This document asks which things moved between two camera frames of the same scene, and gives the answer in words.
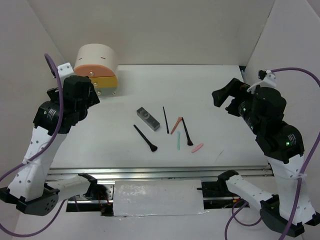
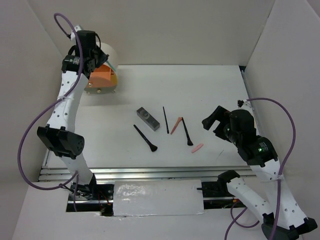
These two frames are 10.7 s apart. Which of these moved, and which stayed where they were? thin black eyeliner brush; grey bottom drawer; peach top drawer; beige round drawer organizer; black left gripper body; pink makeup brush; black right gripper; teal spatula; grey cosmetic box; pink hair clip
Moved: black left gripper body; peach top drawer; teal spatula; black right gripper
Stayed: beige round drawer organizer; thin black eyeliner brush; pink hair clip; pink makeup brush; grey cosmetic box; grey bottom drawer
